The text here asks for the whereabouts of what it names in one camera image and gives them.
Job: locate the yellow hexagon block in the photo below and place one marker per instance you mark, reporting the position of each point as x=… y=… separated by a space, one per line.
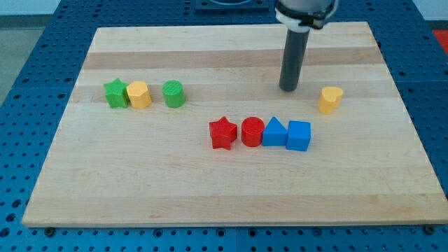
x=139 y=95

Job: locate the blue triangle block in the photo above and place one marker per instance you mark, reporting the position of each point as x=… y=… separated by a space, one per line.
x=275 y=134

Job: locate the red cylinder block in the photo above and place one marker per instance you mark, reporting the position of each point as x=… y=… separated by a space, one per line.
x=252 y=129

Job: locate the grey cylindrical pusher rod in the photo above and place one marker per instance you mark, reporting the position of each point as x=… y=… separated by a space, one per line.
x=293 y=57

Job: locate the green star block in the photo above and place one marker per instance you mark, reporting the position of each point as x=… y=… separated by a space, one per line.
x=116 y=94

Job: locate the green cylinder block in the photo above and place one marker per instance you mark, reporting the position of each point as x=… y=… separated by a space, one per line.
x=173 y=94

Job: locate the wooden board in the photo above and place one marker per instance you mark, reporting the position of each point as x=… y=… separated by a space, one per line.
x=155 y=166

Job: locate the red star block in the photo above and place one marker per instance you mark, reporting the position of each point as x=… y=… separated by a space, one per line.
x=222 y=133

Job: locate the yellow heart block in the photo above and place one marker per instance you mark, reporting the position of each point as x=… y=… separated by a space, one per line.
x=330 y=98

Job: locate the blue cube block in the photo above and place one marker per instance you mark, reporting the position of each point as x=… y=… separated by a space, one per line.
x=299 y=135

